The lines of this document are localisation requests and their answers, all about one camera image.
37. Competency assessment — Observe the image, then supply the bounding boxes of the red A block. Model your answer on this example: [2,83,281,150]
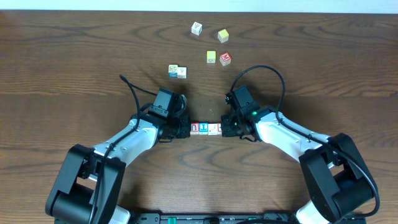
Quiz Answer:
[217,123,222,135]

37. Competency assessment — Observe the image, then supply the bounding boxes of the red U block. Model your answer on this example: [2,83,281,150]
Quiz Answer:
[190,123,200,135]

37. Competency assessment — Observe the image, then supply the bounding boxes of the white block red dots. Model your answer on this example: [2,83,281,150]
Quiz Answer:
[208,123,218,136]

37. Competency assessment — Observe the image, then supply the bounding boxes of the blue J block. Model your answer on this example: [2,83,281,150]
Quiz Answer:
[199,123,208,135]

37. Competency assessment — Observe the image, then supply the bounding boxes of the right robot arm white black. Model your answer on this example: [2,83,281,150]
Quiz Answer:
[221,86,379,223]

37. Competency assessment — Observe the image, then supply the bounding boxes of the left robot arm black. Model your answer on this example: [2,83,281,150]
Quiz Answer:
[45,88,190,224]

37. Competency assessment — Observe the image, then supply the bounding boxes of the white block blue picture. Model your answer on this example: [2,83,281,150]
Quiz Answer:
[168,64,178,77]

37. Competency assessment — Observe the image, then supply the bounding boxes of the white block black text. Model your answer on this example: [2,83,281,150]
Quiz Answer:
[177,67,187,79]

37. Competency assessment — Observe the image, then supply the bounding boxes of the red M block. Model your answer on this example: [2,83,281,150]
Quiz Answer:
[220,52,232,66]

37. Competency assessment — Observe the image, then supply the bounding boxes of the yellow-green block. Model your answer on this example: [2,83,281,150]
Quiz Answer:
[206,51,216,63]

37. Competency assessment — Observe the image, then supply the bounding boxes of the yellow block top right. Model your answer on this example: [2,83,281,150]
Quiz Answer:
[218,29,229,43]

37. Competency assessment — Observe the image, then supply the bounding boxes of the white block top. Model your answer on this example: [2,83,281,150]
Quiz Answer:
[191,22,203,35]

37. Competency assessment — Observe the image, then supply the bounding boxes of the left camera cable black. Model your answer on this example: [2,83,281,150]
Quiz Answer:
[88,74,141,224]

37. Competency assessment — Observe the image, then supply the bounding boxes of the camera cable black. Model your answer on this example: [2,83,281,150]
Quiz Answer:
[88,74,141,224]
[229,65,381,218]

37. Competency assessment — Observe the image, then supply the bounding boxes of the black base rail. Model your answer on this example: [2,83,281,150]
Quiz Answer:
[130,212,367,224]

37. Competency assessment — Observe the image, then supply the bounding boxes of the right camera cable black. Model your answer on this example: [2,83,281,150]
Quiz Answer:
[229,65,381,218]

